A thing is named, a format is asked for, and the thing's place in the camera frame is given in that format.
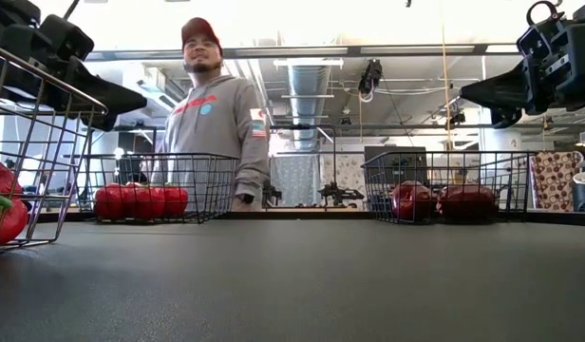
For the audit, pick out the person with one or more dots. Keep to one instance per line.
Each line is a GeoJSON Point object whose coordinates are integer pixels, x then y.
{"type": "Point", "coordinates": [212, 119]}

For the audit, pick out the small black robot arm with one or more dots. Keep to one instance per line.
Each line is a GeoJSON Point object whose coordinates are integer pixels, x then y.
{"type": "Point", "coordinates": [340, 195]}
{"type": "Point", "coordinates": [272, 195]}

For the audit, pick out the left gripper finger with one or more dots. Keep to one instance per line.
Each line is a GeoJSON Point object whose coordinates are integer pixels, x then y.
{"type": "Point", "coordinates": [102, 95]}
{"type": "Point", "coordinates": [101, 121]}

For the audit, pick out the dark bin white liner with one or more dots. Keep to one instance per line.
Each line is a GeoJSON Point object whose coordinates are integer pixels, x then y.
{"type": "Point", "coordinates": [584, 197]}

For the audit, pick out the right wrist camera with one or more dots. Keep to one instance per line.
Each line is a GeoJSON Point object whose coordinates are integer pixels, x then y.
{"type": "Point", "coordinates": [539, 40]}

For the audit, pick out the person's hand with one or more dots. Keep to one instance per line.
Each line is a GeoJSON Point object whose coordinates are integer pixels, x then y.
{"type": "Point", "coordinates": [242, 205]}

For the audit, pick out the black table mat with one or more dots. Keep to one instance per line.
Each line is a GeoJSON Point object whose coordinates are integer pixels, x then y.
{"type": "Point", "coordinates": [292, 294]}

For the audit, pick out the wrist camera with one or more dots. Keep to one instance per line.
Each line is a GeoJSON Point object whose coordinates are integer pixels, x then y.
{"type": "Point", "coordinates": [67, 38]}
{"type": "Point", "coordinates": [539, 40]}

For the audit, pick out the grey patterned curtain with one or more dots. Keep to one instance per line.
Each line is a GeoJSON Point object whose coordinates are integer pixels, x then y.
{"type": "Point", "coordinates": [297, 176]}

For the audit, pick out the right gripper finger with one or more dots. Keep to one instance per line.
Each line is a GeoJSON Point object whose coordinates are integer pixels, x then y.
{"type": "Point", "coordinates": [501, 90]}
{"type": "Point", "coordinates": [506, 118]}

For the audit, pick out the white ceiling light bar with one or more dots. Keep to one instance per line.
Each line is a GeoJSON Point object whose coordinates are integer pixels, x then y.
{"type": "Point", "coordinates": [311, 62]}

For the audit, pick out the red apple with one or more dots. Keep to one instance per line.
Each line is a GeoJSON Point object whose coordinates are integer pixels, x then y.
{"type": "Point", "coordinates": [413, 202]}

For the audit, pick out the brown dotted fabric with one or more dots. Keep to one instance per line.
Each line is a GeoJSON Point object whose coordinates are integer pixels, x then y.
{"type": "Point", "coordinates": [556, 180]}

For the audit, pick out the silver ventilation duct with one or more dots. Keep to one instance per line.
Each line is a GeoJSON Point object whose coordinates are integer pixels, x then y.
{"type": "Point", "coordinates": [309, 81]}

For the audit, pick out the white floral curtain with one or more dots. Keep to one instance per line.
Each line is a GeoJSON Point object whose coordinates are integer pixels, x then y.
{"type": "Point", "coordinates": [349, 166]}

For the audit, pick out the black screen panel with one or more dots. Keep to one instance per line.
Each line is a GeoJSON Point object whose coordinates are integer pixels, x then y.
{"type": "Point", "coordinates": [394, 161]}

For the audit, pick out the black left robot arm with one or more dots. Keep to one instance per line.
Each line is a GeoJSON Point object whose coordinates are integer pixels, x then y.
{"type": "Point", "coordinates": [7, 12]}

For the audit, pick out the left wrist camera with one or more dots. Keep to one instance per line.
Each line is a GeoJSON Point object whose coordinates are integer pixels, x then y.
{"type": "Point", "coordinates": [67, 38]}

